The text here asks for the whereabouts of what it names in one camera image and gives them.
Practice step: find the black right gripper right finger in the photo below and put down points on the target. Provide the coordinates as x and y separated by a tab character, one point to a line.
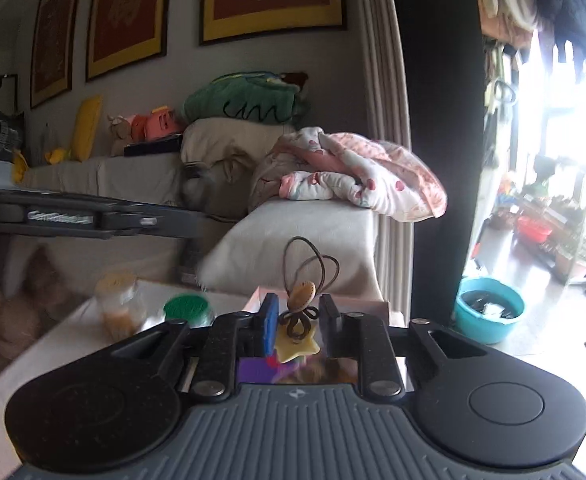
365	339

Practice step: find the yellow pillow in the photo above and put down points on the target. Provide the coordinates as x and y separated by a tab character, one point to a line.
85	128

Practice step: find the brown plush toy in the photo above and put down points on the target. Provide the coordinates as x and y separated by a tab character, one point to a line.
121	132

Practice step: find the beige sofa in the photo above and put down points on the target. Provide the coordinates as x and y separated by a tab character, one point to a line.
224	249

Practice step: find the black flat box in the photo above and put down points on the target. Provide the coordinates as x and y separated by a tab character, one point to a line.
166	145

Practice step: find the green cushion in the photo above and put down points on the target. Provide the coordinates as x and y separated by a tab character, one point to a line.
263	97

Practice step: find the framed red picture middle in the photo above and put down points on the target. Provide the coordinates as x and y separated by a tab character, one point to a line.
122	33

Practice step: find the beige curtain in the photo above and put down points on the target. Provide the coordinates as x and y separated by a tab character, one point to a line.
388	120

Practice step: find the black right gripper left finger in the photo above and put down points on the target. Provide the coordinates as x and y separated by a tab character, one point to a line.
232	337

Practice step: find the green lid glass jar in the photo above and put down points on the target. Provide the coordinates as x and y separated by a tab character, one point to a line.
190	308

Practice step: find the pink plush toy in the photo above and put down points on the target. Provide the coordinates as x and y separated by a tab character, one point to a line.
161	123

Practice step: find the clear jar beige lid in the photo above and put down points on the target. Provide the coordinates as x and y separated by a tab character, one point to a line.
122	311

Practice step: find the teal plastic basin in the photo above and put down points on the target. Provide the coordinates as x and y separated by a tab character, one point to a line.
487	310

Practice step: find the framed red picture left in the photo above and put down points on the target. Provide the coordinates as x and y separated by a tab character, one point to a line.
52	50

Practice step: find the pink floral blanket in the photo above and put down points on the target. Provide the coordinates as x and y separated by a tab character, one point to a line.
386	178

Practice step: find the cream pillow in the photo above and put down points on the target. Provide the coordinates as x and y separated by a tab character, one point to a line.
239	146

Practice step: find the brown hair tie star charm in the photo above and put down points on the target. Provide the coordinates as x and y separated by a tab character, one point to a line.
297	324

